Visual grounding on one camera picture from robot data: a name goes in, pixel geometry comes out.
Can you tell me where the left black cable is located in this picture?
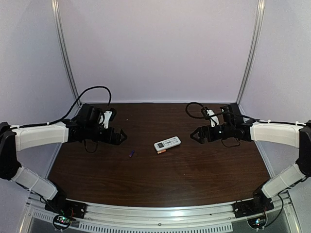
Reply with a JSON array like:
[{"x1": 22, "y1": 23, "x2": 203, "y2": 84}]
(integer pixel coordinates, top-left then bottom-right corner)
[{"x1": 47, "y1": 85, "x2": 113, "y2": 127}]

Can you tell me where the left aluminium frame post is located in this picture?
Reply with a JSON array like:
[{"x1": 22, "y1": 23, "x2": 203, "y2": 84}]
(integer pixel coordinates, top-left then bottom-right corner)
[{"x1": 51, "y1": 0, "x2": 79, "y2": 100}]

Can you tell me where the black cable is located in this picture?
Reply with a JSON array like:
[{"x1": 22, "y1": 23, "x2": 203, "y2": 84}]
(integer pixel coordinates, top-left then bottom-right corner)
[
  {"x1": 186, "y1": 102, "x2": 212, "y2": 120},
  {"x1": 47, "y1": 85, "x2": 113, "y2": 127}
]

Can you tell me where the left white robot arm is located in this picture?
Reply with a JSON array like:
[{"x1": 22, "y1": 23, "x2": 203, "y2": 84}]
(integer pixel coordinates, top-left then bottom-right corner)
[{"x1": 0, "y1": 104, "x2": 127, "y2": 200}]

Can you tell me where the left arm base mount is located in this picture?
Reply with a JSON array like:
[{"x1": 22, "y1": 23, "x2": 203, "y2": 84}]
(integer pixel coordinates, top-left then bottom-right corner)
[{"x1": 40, "y1": 199, "x2": 87, "y2": 219}]

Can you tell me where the aluminium front rail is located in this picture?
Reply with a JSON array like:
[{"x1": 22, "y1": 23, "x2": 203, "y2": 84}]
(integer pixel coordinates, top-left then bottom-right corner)
[{"x1": 24, "y1": 191, "x2": 297, "y2": 233}]

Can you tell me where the aluminium frame post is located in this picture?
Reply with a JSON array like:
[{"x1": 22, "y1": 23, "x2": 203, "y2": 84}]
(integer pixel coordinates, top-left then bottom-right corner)
[
  {"x1": 51, "y1": 0, "x2": 79, "y2": 100},
  {"x1": 236, "y1": 0, "x2": 265, "y2": 105}
]

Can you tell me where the white remote control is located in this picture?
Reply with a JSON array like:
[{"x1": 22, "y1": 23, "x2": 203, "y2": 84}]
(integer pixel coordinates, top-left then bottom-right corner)
[{"x1": 154, "y1": 136, "x2": 181, "y2": 152}]

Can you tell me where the right aluminium frame post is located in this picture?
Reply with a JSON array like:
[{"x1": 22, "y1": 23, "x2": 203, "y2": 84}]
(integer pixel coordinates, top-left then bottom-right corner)
[{"x1": 236, "y1": 0, "x2": 265, "y2": 105}]

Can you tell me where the right black cable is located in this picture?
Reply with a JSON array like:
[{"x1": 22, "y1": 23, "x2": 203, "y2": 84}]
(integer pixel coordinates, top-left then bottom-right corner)
[{"x1": 186, "y1": 102, "x2": 212, "y2": 120}]

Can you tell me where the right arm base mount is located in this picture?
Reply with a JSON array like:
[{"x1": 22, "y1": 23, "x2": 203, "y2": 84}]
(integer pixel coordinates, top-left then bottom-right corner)
[{"x1": 232, "y1": 195, "x2": 274, "y2": 218}]

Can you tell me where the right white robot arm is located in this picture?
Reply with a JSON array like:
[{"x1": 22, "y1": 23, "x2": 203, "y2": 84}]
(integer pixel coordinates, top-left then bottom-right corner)
[{"x1": 190, "y1": 103, "x2": 311, "y2": 201}]

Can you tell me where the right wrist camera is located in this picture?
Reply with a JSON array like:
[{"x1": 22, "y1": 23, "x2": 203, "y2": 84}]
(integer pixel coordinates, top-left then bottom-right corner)
[{"x1": 201, "y1": 107, "x2": 219, "y2": 127}]

